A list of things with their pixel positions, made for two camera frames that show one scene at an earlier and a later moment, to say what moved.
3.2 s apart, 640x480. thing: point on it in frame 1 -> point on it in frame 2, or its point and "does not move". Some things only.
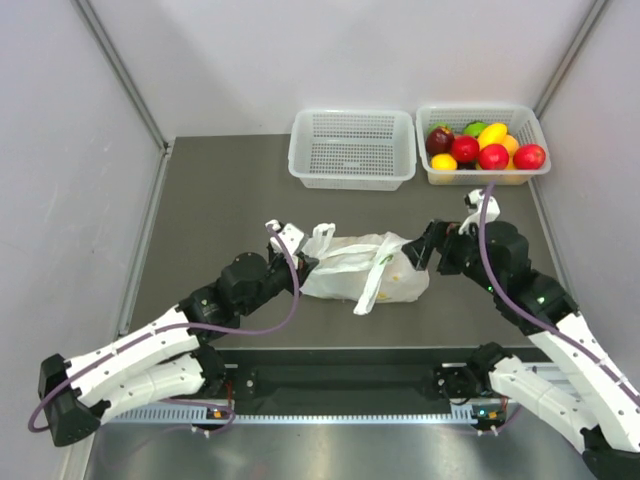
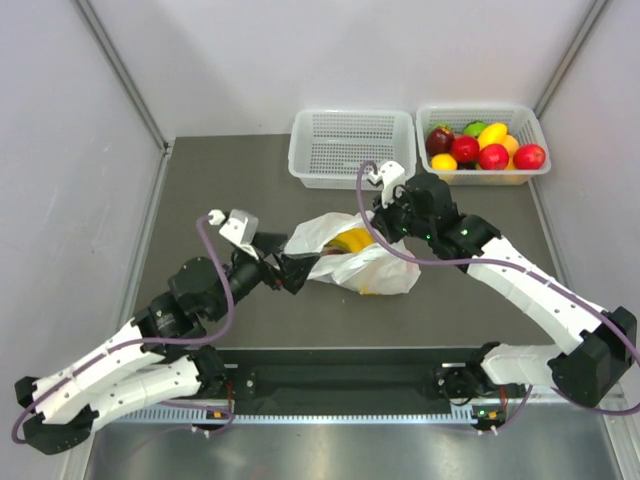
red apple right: [529, 156] does not move
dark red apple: [439, 141] does not move
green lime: [474, 128] does not move
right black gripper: [446, 238] -> [381, 221]
